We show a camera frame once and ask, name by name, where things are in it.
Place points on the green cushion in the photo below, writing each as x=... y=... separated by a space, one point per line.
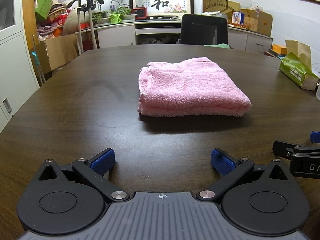
x=222 y=45

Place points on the red blender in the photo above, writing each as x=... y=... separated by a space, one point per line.
x=140 y=9

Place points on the white grey cabinet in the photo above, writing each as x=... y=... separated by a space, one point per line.
x=18 y=81

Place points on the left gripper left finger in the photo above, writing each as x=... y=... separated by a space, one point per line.
x=92 y=172

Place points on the grey desk counter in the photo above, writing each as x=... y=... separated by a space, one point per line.
x=169 y=32

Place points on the pink towel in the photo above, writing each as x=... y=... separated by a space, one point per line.
x=195 y=86

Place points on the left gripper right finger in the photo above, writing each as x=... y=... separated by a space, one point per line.
x=233 y=172

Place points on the large cardboard box left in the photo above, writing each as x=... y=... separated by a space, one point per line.
x=56 y=52

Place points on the green tissue pack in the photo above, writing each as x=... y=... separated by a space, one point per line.
x=296 y=65

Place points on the black office chair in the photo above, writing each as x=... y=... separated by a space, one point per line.
x=203 y=30

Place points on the orange box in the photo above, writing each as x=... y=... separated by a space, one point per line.
x=279 y=49

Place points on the green watering pot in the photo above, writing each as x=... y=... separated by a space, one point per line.
x=115 y=18

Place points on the cardboard boxes on counter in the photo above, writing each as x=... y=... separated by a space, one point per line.
x=253 y=19

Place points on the framed he calligraphy picture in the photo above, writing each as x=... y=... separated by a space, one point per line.
x=167 y=8

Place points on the green paper bag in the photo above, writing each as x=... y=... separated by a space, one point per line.
x=42 y=10

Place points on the potted palm plant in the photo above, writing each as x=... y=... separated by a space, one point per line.
x=110 y=2

